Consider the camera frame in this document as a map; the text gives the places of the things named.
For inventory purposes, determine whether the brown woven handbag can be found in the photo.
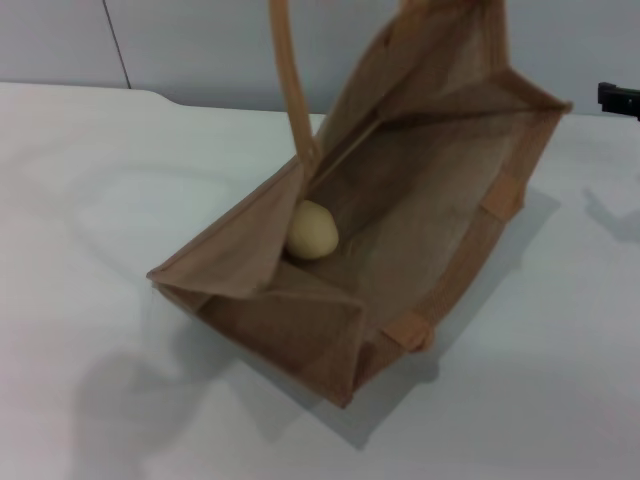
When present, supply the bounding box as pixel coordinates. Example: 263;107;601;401
145;0;574;411

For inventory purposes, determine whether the egg yolk pastry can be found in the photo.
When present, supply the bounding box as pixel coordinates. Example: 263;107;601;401
284;199;341;262

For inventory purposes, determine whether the dark vertical wall joint strip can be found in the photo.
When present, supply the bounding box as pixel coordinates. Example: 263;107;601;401
101;0;132;90

